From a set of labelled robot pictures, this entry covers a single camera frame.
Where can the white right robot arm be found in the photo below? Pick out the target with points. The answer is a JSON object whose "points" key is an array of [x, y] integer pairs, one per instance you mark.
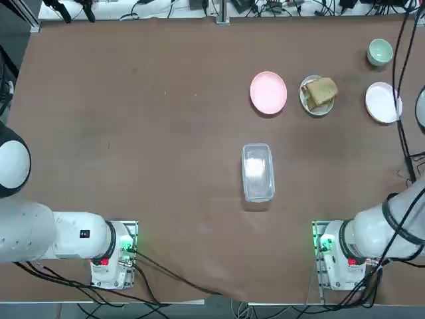
{"points": [[372, 229]]}

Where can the clear plastic container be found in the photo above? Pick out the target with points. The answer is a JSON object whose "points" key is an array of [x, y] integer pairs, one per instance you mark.
{"points": [[258, 172]]}

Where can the brown bread slice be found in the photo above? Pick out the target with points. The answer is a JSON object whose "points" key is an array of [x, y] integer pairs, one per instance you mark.
{"points": [[322, 89], [312, 105]]}

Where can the black tripod leg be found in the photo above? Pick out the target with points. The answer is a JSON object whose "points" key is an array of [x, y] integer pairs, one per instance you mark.
{"points": [[89, 10], [64, 10]]}

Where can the white round plate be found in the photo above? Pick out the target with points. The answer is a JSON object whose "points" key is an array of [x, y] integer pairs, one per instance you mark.
{"points": [[323, 111]]}

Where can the grey power adapter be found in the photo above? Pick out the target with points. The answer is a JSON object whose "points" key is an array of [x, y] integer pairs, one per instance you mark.
{"points": [[244, 6]]}

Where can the aluminium frame post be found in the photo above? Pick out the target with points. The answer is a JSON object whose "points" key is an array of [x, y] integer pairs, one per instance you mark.
{"points": [[223, 11]]}

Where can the green bowl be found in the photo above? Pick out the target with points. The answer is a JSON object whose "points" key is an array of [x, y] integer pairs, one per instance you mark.
{"points": [[380, 53]]}

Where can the black red electronic device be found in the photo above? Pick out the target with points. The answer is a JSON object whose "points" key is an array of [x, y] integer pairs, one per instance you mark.
{"points": [[277, 4]]}

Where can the pink round plate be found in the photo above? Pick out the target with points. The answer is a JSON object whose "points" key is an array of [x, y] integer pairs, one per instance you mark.
{"points": [[268, 93], [382, 103]]}

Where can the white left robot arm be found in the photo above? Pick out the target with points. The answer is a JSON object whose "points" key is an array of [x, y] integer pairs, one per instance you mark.
{"points": [[33, 232]]}

